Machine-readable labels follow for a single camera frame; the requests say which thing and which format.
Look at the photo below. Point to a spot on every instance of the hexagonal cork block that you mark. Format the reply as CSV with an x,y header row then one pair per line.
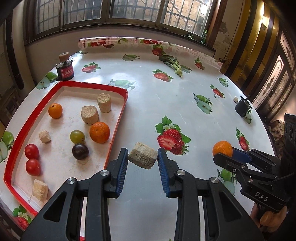
x,y
89,114

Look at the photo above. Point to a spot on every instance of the golden framed door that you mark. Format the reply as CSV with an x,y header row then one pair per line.
x,y
254,46

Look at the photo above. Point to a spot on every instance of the green grape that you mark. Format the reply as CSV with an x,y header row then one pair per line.
x,y
77,136

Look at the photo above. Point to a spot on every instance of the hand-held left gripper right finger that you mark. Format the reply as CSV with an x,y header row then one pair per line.
x,y
163,171

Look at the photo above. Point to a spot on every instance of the dark purple grape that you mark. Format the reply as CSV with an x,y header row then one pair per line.
x,y
80,151

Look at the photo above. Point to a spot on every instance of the green bok choy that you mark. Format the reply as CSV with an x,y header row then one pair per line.
x,y
172,63

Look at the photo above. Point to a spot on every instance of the small black jar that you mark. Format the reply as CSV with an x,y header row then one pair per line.
x,y
242,107

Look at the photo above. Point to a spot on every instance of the green bottle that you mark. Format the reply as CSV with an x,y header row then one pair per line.
x,y
204,36

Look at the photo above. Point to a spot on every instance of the large cork block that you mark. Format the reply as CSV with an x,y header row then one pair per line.
x,y
143,156

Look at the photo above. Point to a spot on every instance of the large orange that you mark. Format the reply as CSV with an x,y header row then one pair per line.
x,y
99,132

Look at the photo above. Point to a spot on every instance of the white standing air conditioner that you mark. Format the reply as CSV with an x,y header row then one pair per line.
x,y
15,58

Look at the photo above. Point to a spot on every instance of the round cork cylinder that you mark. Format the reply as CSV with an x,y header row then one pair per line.
x,y
104,103

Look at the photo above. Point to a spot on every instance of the person's right hand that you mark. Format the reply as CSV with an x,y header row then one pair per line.
x,y
268,220

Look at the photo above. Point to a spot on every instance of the fruit-print tablecloth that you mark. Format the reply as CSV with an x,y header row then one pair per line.
x,y
150,97

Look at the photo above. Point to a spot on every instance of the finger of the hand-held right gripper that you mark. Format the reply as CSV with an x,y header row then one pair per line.
x,y
227,163
241,154

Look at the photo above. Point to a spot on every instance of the square cork block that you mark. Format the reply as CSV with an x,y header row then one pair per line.
x,y
40,190

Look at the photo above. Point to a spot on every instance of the barred window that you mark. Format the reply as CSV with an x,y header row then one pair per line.
x,y
134,9

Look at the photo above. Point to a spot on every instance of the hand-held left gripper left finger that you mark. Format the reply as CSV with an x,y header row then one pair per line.
x,y
122,171

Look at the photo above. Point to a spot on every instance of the small cork piece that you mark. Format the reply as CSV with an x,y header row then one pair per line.
x,y
44,136

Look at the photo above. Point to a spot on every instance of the red-rimmed white tray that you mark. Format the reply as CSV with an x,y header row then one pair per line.
x,y
67,97

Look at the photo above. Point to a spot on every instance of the red tomato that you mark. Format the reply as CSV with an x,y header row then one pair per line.
x,y
31,151
33,167

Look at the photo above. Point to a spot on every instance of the mottled brown cloth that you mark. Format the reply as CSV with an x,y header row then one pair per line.
x,y
276,131

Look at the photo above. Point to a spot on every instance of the small orange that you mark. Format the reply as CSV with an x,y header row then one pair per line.
x,y
55,110

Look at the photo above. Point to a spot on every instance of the black ink bottle cork lid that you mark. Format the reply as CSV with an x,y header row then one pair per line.
x,y
65,70

